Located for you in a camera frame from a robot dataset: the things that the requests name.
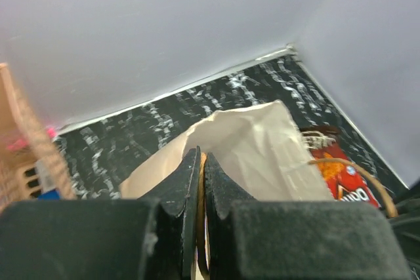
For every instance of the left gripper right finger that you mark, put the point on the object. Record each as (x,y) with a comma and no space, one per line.
(251,239)

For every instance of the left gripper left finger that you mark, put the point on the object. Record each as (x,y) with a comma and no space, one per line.
(152,237)

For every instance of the brown paper bag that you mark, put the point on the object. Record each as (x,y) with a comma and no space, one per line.
(262,150)

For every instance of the orange chips bag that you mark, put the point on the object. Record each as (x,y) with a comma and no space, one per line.
(344,181)

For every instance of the brown Kettle chips bag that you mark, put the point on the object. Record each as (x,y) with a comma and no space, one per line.
(318,137)

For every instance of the blue stamp block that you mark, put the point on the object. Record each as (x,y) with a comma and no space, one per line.
(50,195)

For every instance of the orange plastic file organizer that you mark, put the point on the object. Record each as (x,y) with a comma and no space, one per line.
(24,142)

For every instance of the aluminium frame rail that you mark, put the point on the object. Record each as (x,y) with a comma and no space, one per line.
(103,154)

